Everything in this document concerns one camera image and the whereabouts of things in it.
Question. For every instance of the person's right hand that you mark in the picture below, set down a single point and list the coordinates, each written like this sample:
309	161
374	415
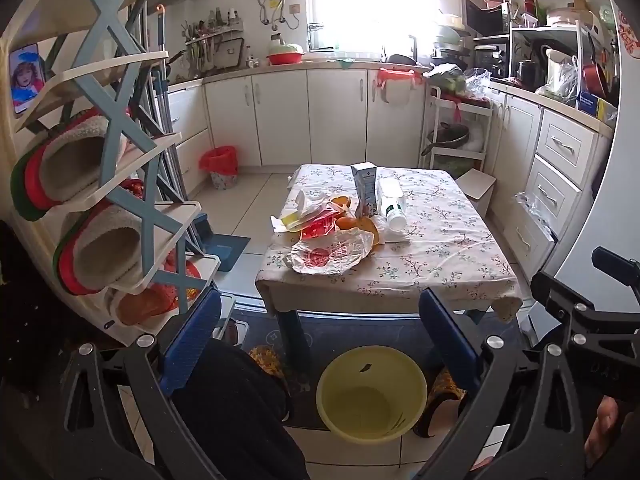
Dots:
606	425

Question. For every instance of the metal shelf rack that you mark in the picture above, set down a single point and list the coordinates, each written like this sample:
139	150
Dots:
530	40

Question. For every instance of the table with floral cloth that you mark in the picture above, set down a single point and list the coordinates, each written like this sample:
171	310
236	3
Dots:
440	255

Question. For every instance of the red plastic wrapper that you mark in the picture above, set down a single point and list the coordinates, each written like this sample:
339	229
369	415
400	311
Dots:
320	227

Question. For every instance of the clear plastic bottle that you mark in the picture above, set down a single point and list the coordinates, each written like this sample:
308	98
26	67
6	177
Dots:
392	205

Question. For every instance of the red pot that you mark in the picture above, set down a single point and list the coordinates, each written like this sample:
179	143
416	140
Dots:
596	80

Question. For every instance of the waste bin with red liner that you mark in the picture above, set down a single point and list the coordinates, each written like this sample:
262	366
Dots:
220	162

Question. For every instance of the cream cabinet with doors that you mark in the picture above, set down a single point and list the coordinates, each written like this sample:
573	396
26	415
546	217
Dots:
335	115

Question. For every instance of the person's patterned slipper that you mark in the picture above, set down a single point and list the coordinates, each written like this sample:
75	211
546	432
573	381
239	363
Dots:
270	365
440	405

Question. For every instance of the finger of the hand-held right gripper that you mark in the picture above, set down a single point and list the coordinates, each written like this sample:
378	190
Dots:
560	300
617	266

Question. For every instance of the black microwave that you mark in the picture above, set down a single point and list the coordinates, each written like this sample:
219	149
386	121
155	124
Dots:
482	17

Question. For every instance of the black toaster oven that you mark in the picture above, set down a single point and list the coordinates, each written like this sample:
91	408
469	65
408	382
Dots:
492	60

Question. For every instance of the cream cabinet with panelled drawers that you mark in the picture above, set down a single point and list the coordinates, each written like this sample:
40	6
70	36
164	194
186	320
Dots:
560	155

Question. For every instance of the red green plush slipper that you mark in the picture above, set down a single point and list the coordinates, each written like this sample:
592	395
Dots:
65	170
105	255

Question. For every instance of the red bag on white holder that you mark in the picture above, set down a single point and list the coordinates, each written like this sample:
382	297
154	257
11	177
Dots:
397	76

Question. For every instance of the blue dustpan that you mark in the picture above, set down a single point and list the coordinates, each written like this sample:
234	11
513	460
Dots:
225	252

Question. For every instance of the yellow white packet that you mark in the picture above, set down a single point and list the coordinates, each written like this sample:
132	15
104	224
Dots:
290	221

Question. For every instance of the small orange peel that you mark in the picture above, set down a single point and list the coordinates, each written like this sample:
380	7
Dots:
341	202

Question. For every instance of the orange patterned slipper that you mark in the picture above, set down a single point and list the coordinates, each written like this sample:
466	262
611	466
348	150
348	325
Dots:
145	305

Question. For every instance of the stack of bowls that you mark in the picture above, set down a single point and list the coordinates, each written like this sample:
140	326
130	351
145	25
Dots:
450	37

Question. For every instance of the white jug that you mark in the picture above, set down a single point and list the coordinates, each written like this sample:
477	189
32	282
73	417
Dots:
556	67

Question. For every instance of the white rolling cart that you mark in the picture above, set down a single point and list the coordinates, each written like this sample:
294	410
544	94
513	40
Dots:
435	110

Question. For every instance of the dark wok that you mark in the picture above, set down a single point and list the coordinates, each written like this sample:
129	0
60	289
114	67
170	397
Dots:
447	135

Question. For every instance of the person's black trouser leg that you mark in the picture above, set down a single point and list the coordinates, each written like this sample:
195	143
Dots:
235	420

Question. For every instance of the green vegetables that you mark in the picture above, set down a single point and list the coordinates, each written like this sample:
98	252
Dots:
445	77

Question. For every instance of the blue milk carton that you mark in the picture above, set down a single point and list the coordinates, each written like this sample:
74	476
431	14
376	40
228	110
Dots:
364	190

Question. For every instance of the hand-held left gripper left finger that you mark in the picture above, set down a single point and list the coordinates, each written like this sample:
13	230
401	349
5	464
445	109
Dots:
192	342

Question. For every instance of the cream cabinet with flat drawers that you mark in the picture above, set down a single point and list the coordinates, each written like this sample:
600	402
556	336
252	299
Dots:
192	125

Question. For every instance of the crumpled clear plastic bag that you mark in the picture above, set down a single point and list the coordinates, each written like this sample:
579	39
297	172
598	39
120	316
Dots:
477	82

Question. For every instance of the blue box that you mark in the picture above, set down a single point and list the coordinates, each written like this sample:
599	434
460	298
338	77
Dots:
592	105

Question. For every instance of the large orange peel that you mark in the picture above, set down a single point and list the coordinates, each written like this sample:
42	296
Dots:
357	225

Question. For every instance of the white stool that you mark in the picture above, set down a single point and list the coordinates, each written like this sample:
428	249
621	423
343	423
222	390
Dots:
477	187

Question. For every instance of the red basin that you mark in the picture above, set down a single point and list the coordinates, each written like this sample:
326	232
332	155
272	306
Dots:
285	56

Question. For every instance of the white refrigerator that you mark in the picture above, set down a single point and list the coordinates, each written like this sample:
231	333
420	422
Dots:
605	200

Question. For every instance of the bright kitchen window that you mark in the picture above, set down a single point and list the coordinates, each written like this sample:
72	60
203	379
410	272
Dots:
372	5

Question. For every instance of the low table with blue legs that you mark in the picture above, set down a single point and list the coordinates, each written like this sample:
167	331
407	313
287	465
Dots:
292	345

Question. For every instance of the white and blue shoe rack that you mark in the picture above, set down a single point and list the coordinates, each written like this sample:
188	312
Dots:
112	35

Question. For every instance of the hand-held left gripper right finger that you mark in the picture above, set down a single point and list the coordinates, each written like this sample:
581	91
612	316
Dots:
447	342

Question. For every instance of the yellow plastic basin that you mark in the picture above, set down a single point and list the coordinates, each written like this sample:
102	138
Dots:
372	410

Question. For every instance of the kitchen utensil rack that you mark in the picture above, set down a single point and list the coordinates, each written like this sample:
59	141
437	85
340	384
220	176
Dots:
215	40

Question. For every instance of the red patterned slipper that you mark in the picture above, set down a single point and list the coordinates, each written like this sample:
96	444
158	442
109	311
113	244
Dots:
134	189

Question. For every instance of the clear bag with red print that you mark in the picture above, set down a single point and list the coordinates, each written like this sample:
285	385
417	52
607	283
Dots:
330	255

